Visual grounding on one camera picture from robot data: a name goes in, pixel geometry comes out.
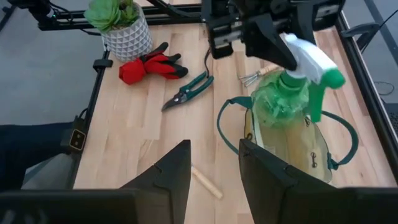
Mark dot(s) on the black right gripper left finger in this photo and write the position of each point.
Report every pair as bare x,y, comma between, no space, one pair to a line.
168,186

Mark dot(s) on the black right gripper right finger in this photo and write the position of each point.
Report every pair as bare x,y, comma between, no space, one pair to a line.
273,186

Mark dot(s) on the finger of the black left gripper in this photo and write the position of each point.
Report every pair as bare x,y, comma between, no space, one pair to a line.
304,25
264,40

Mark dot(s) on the beige green-trimmed gardening bag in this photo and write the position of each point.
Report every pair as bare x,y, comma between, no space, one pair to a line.
295,146

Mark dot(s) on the green pruning shears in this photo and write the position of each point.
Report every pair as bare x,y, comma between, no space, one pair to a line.
189,90

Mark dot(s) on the red and black gardening gloves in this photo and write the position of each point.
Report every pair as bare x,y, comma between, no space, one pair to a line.
149,67

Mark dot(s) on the succulent in white pot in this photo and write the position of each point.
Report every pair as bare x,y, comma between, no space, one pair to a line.
124,34

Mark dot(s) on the dark blue fabric object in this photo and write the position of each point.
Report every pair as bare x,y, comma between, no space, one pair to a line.
28,149

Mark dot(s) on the black device with green light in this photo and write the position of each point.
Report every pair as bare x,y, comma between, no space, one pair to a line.
40,9

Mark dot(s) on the black frame clamp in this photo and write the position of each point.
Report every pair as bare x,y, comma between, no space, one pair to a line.
102,63
360,29

